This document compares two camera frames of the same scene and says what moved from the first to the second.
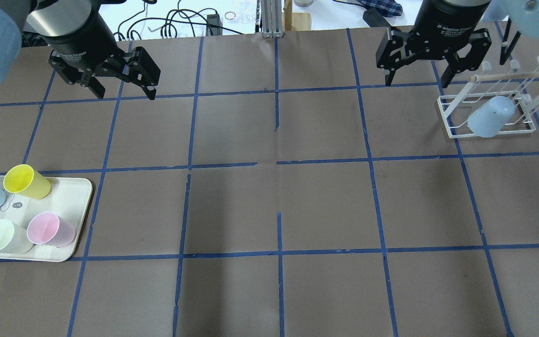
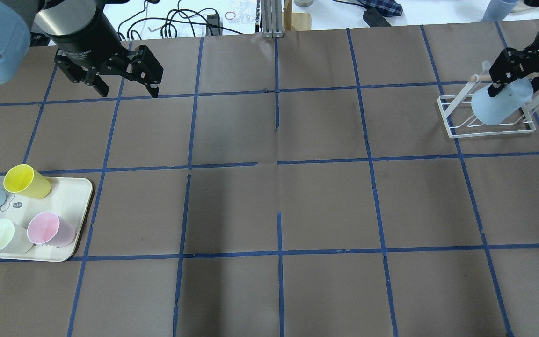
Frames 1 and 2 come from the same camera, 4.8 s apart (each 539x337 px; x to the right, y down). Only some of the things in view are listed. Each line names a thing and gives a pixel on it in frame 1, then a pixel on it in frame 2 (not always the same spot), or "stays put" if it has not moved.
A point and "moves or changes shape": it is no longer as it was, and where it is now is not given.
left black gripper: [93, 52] stays put
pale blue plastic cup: [490, 118] moves or changes shape
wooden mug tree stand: [294, 21] stays put
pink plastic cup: [45, 228] stays put
